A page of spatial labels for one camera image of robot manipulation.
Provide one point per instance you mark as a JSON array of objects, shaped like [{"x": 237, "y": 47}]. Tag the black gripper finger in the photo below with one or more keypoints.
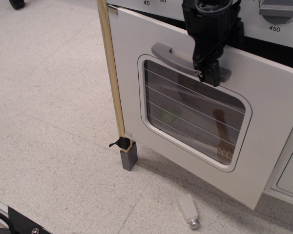
[{"x": 208, "y": 72}]

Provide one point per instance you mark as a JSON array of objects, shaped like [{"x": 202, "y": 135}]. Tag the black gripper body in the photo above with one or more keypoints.
[{"x": 212, "y": 24}]

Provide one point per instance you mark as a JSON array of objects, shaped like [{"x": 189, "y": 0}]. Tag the grey oven door handle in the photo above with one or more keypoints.
[{"x": 164, "y": 54}]

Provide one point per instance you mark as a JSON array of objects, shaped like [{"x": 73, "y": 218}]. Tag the white oven door with window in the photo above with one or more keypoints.
[{"x": 257, "y": 101}]

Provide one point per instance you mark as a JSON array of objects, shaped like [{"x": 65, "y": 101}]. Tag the white toy oven cabinet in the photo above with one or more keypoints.
[{"x": 208, "y": 84}]

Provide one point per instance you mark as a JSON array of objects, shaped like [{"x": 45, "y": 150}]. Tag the green item inside oven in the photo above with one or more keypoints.
[{"x": 167, "y": 116}]

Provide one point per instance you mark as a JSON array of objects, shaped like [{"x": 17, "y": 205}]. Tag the wooden fork inside oven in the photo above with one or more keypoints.
[{"x": 225, "y": 148}]

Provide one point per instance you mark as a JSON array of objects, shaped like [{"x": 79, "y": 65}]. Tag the grey temperature knob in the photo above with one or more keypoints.
[{"x": 276, "y": 11}]

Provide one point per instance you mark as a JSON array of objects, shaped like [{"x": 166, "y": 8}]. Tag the grey leg foot cap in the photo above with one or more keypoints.
[{"x": 129, "y": 159}]

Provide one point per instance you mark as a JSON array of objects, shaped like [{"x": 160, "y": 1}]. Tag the white salt shaker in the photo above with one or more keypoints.
[{"x": 188, "y": 210}]

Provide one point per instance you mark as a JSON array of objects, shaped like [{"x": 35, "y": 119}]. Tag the black caster wheel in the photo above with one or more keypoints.
[{"x": 17, "y": 4}]

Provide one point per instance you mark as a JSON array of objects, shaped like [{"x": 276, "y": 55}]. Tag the black cable tie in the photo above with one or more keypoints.
[{"x": 122, "y": 142}]

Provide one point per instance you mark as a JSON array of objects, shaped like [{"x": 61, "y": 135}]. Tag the wooden corner leg post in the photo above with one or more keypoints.
[{"x": 105, "y": 27}]

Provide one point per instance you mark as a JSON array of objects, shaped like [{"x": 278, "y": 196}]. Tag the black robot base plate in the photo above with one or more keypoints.
[{"x": 24, "y": 225}]

